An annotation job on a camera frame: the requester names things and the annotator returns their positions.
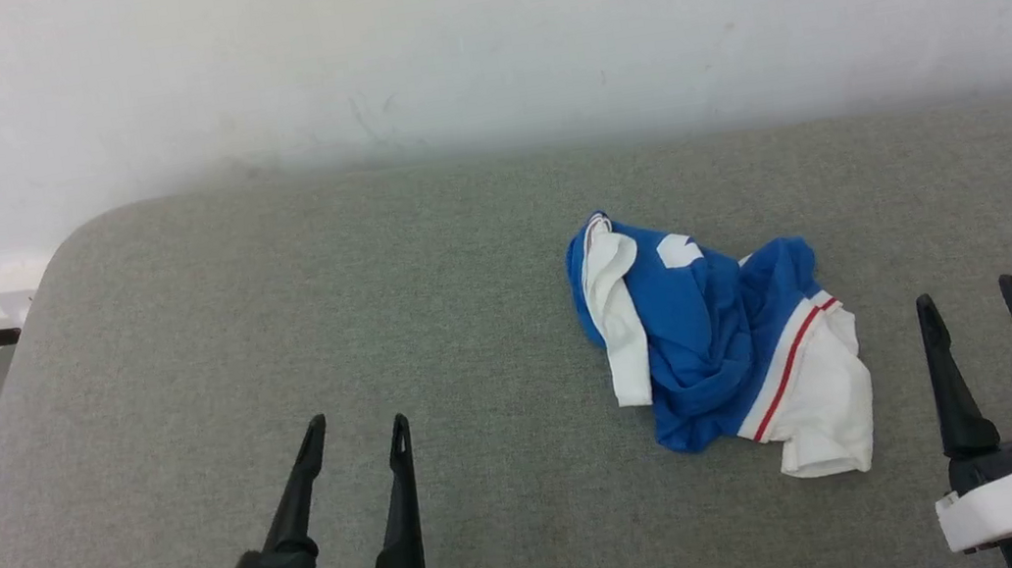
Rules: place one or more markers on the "white wall trunking box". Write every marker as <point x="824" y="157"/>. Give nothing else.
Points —
<point x="20" y="281"/>

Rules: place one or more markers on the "grey fabric sofa cushion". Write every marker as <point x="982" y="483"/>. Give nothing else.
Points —
<point x="276" y="336"/>

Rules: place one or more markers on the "blue and white basketball jersey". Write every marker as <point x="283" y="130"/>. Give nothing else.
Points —
<point x="701" y="336"/>

